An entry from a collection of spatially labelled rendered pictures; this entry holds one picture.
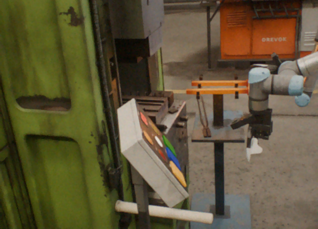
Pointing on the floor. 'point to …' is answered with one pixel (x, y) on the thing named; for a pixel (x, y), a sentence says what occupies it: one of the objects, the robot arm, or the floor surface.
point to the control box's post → (142, 206)
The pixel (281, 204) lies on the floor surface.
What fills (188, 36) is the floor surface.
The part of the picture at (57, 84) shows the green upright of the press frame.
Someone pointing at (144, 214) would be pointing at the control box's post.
